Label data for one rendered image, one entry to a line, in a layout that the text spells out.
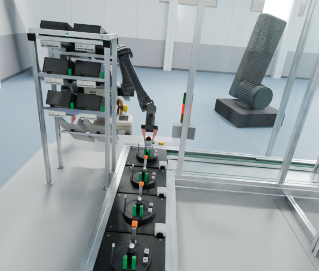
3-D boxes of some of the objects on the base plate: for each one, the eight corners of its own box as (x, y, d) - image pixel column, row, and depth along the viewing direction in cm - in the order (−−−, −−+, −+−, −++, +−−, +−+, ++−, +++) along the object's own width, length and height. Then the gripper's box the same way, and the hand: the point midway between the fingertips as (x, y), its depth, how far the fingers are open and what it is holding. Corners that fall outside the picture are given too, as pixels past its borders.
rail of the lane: (124, 155, 176) (124, 141, 171) (250, 166, 176) (253, 152, 172) (122, 159, 171) (123, 144, 166) (252, 170, 171) (256, 156, 167)
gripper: (158, 120, 158) (156, 144, 154) (142, 119, 158) (140, 143, 154) (158, 116, 151) (157, 141, 147) (142, 115, 151) (139, 140, 147)
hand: (148, 141), depth 151 cm, fingers closed on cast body, 4 cm apart
